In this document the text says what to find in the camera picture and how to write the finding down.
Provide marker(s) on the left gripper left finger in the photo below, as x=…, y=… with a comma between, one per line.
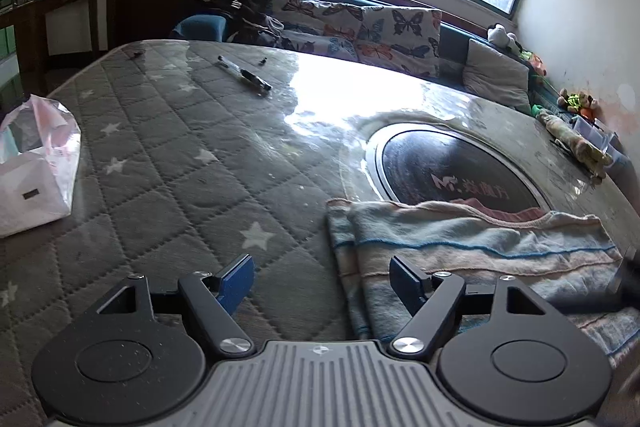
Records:
x=209, y=300

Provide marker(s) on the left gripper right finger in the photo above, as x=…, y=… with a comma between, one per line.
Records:
x=432, y=301

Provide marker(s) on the blue striped knit garment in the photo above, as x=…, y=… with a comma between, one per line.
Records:
x=557, y=254

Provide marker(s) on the rolled floral cloth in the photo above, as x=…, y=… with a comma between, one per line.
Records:
x=594, y=159

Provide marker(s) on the round induction cooktop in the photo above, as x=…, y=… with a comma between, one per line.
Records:
x=412, y=163

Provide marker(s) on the clear plastic storage box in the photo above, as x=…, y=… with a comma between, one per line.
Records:
x=601, y=136

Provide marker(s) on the grey star quilted table cover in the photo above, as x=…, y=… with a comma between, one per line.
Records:
x=183, y=167

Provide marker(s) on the colourful plush toys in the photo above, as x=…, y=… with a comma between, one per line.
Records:
x=581, y=103

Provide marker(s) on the grey plain pillow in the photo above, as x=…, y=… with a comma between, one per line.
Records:
x=490, y=74

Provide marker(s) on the black pen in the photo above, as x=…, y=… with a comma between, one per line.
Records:
x=244, y=75

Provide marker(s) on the blue sofa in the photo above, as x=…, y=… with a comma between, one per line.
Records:
x=453, y=47

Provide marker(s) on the large butterfly pillow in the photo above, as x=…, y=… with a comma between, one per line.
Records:
x=402, y=39

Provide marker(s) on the white plush toy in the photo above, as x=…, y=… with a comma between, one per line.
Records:
x=498, y=36

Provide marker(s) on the long butterfly cushion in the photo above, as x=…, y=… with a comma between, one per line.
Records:
x=318, y=27

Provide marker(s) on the black bag on sofa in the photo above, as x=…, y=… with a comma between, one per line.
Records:
x=246, y=21

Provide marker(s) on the dark wooden cabinet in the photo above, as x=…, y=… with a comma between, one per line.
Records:
x=26, y=65

